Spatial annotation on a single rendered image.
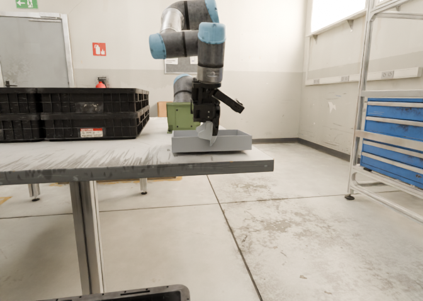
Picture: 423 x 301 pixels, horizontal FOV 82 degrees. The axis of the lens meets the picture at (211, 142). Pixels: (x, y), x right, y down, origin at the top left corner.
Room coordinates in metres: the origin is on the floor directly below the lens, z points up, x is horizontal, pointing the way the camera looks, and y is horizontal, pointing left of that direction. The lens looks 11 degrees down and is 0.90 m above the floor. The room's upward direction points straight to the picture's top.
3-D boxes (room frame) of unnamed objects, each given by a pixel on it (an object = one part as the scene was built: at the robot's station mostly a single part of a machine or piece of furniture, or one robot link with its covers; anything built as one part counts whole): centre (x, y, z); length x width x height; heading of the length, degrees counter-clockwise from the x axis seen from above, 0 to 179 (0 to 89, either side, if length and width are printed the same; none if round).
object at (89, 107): (1.21, 0.55, 0.87); 0.40 x 0.30 x 0.11; 100
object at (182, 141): (0.90, 0.01, 0.74); 0.27 x 0.20 x 0.05; 98
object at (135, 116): (1.21, 0.55, 0.76); 0.40 x 0.30 x 0.12; 100
